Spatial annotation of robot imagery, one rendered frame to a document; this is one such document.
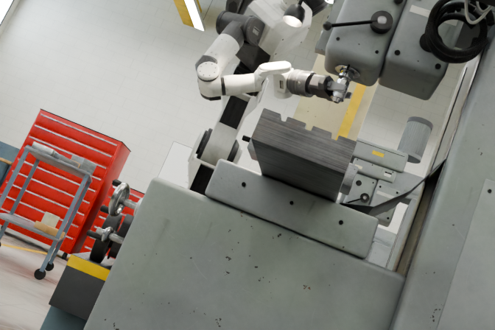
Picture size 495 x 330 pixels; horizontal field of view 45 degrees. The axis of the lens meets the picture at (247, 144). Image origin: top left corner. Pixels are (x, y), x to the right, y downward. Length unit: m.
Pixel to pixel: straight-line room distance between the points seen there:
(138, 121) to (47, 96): 1.97
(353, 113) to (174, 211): 2.20
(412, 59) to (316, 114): 1.90
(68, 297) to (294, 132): 1.20
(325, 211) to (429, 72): 0.55
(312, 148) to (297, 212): 0.39
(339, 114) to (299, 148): 2.42
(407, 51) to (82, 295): 1.39
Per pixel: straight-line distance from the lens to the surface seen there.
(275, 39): 2.34
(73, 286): 2.28
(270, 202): 1.74
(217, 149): 2.50
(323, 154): 1.37
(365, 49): 1.96
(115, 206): 1.95
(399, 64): 1.94
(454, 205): 1.72
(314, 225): 1.73
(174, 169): 11.39
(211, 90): 2.09
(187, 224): 1.77
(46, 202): 7.10
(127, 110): 11.95
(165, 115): 11.72
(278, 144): 1.38
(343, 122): 3.77
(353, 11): 2.01
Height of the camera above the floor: 0.55
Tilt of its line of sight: 12 degrees up
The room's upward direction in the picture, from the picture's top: 23 degrees clockwise
